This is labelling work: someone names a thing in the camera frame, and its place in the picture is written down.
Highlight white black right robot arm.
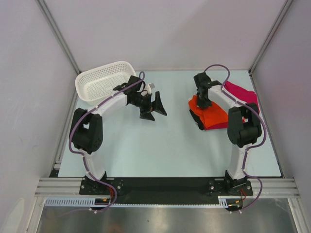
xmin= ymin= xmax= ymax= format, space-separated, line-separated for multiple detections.
xmin=189 ymin=72 xmax=262 ymax=195

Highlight magenta folded t shirt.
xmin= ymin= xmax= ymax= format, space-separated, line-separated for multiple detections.
xmin=205 ymin=122 xmax=228 ymax=130

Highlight white slotted cable duct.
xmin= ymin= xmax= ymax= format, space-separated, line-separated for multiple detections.
xmin=45 ymin=197 xmax=229 ymax=208

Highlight white perforated plastic basket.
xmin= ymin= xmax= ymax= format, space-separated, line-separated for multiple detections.
xmin=75 ymin=61 xmax=136 ymax=106

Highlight aluminium right corner post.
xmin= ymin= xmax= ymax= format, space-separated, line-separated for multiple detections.
xmin=249 ymin=0 xmax=296 ymax=73

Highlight aluminium left corner post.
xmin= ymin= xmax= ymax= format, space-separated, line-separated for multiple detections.
xmin=36 ymin=0 xmax=81 ymax=75

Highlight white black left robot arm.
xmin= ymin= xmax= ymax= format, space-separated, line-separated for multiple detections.
xmin=69 ymin=75 xmax=167 ymax=194

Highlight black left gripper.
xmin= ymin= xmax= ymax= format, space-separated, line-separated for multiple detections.
xmin=130 ymin=91 xmax=166 ymax=121

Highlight magenta t shirt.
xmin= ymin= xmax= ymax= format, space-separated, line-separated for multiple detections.
xmin=205 ymin=122 xmax=228 ymax=130
xmin=224 ymin=81 xmax=259 ymax=106

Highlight aluminium front frame rail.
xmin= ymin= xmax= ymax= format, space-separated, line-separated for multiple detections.
xmin=35 ymin=178 xmax=300 ymax=199

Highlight aluminium corner post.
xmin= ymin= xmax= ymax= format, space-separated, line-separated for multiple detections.
xmin=36 ymin=0 xmax=81 ymax=75
xmin=249 ymin=0 xmax=296 ymax=73

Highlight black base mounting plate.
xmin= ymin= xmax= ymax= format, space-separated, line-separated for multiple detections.
xmin=79 ymin=177 xmax=253 ymax=205

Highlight black t shirt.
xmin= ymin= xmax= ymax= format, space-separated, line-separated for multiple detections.
xmin=189 ymin=109 xmax=205 ymax=131

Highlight orange t shirt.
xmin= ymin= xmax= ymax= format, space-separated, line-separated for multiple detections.
xmin=188 ymin=95 xmax=228 ymax=127

